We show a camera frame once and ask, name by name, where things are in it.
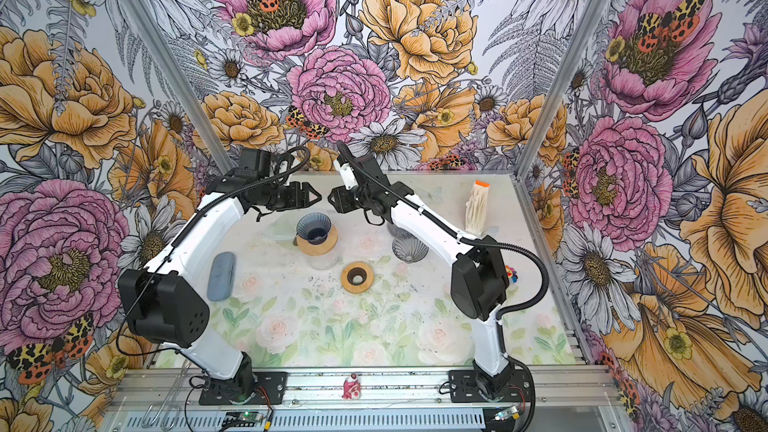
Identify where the blue glass dripper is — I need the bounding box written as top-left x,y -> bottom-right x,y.
296,212 -> 332,245

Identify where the wooden dripper ring stand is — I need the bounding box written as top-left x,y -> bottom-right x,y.
296,226 -> 338,257

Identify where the orange coffee filter pack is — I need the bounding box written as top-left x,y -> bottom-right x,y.
464,180 -> 490,236

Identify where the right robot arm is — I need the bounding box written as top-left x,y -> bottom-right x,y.
328,142 -> 515,401

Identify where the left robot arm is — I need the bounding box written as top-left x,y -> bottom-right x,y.
117,146 -> 321,404

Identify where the grey ribbed glass dripper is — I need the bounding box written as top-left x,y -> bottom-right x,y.
392,235 -> 429,264

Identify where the grey blue oval case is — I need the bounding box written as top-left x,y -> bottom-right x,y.
206,252 -> 236,302

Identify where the colourful small toy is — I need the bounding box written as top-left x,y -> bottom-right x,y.
505,266 -> 518,283

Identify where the pink small figurine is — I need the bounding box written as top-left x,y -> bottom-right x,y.
342,373 -> 361,400

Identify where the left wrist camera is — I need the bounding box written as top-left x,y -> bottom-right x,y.
237,148 -> 273,180

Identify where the clear glass carafe wooden handle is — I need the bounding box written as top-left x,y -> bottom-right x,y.
306,245 -> 343,271

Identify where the aluminium corner post left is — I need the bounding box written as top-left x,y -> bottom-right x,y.
118,0 -> 232,173

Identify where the aluminium corner post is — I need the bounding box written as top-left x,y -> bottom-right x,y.
514,0 -> 637,178
118,0 -> 232,173

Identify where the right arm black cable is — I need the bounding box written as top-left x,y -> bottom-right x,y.
335,140 -> 551,432

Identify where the aluminium front rail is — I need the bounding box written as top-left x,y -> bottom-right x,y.
101,365 -> 633,431

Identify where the aluminium corner post right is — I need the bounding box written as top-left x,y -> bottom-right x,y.
514,0 -> 637,178

